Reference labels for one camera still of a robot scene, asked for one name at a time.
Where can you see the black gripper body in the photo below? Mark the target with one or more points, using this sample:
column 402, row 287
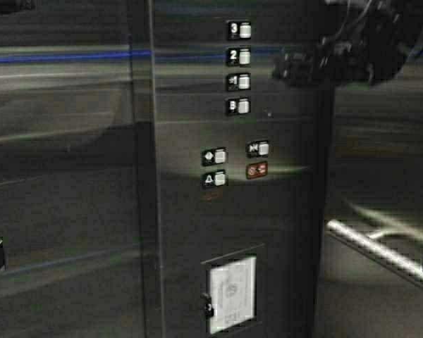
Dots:
column 372, row 53

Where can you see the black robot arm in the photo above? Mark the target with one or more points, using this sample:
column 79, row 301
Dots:
column 350, row 13

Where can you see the floor 2 button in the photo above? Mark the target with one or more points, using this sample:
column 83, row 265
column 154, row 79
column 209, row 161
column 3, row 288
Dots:
column 238, row 57

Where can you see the floor 1 button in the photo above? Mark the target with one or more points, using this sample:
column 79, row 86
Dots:
column 238, row 82

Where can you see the floor 3 button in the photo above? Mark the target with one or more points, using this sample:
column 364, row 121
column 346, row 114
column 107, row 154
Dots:
column 239, row 29

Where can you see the basement floor button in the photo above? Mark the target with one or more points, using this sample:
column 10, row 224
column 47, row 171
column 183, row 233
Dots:
column 238, row 106

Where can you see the door close button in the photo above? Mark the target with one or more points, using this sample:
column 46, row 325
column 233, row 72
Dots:
column 257, row 149

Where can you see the door open button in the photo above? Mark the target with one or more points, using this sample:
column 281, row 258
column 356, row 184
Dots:
column 215, row 156

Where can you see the elevator handrail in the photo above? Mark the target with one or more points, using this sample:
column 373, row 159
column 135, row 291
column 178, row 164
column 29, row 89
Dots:
column 392, row 260

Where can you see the alarm bell button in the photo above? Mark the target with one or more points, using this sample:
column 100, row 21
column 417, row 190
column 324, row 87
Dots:
column 214, row 179

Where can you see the framed certificate panel door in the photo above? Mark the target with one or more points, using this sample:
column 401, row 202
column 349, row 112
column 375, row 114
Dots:
column 233, row 293

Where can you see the red emergency stop switch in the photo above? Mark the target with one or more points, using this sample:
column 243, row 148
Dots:
column 256, row 170

